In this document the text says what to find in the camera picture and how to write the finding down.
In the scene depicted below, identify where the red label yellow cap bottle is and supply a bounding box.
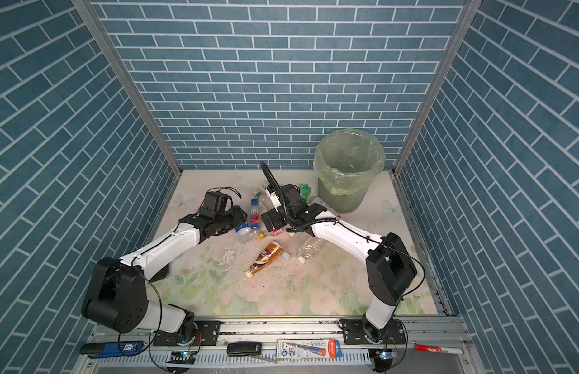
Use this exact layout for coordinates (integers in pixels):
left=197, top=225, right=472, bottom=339
left=258, top=228, right=286, bottom=240

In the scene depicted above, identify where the aluminium front rail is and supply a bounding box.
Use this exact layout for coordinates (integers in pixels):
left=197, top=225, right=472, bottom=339
left=73, top=316, right=484, bottom=373

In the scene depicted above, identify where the green Sprite bottle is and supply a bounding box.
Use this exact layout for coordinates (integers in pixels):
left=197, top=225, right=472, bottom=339
left=300, top=183, right=312, bottom=201

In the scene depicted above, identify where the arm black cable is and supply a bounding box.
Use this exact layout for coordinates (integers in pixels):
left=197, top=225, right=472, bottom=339
left=259, top=161, right=426, bottom=373
left=116, top=223, right=202, bottom=374

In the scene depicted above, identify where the green plastic bin liner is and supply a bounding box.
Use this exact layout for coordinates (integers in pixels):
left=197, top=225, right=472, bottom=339
left=314, top=129, right=386, bottom=196

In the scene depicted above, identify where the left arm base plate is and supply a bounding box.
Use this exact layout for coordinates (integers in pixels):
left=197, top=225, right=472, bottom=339
left=153, top=320, right=222, bottom=347

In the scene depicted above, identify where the grey mesh waste bin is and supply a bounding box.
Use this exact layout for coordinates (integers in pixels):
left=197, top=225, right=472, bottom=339
left=317, top=179, right=370, bottom=213

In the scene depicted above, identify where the Fiji water bottle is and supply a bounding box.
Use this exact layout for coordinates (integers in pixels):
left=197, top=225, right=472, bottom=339
left=248, top=198, right=261, bottom=231

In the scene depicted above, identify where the pink label red cap bottle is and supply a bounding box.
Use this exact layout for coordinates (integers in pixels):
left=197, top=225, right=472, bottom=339
left=312, top=196, right=341, bottom=218

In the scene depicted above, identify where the clear crushed water bottle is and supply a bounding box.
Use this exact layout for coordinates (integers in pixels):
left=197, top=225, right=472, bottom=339
left=297, top=237, right=325, bottom=264

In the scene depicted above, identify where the clear bottle green label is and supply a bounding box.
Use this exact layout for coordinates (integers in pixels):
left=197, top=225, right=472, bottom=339
left=253, top=189, right=275, bottom=213

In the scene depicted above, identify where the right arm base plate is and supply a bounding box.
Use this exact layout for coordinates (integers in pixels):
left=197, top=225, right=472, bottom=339
left=338, top=316, right=407, bottom=345

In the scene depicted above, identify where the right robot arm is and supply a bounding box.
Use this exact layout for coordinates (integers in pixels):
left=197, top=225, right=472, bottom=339
left=261, top=183, right=418, bottom=333

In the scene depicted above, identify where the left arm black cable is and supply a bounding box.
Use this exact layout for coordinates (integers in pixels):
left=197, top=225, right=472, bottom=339
left=116, top=223, right=202, bottom=374

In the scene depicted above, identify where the blue black handheld device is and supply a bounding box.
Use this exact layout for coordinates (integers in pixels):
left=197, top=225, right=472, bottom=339
left=79, top=341, right=145, bottom=359

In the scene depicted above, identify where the blue cap Pepsi bottle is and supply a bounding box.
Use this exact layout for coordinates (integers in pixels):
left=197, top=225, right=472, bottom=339
left=236, top=222, right=253, bottom=244

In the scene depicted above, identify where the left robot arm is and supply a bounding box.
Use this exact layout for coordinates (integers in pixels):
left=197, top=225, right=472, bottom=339
left=81, top=206, right=247, bottom=334

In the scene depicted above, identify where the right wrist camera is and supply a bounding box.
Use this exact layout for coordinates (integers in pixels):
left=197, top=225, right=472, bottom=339
left=265, top=184, right=282, bottom=210

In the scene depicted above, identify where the red white marker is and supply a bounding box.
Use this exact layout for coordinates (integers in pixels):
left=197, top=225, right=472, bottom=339
left=414, top=344, right=464, bottom=355

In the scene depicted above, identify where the packaged pen blister card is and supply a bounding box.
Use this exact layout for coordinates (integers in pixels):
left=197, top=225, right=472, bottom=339
left=276, top=339, right=343, bottom=360

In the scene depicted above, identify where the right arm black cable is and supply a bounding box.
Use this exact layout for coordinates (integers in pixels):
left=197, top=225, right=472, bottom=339
left=259, top=161, right=426, bottom=373

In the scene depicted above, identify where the brown coffee bottle lower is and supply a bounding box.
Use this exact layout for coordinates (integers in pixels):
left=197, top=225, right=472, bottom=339
left=244, top=242, right=285, bottom=279

